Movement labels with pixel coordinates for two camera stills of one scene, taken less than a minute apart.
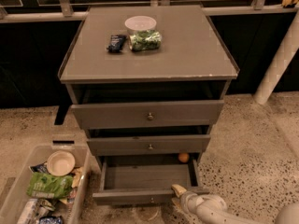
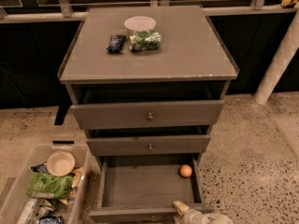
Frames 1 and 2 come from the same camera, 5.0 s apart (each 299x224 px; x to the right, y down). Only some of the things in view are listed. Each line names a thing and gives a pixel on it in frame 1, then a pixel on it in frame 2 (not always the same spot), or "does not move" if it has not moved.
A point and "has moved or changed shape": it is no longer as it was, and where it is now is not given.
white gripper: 187,199 → 199,217
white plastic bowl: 139,23 does not move
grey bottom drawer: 147,180 has moved or changed shape
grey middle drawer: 147,144 does not move
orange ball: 183,158 → 185,171
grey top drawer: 92,115 does not move
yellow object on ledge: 292,0 does not move
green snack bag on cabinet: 145,40 does not move
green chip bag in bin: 44,184 does not move
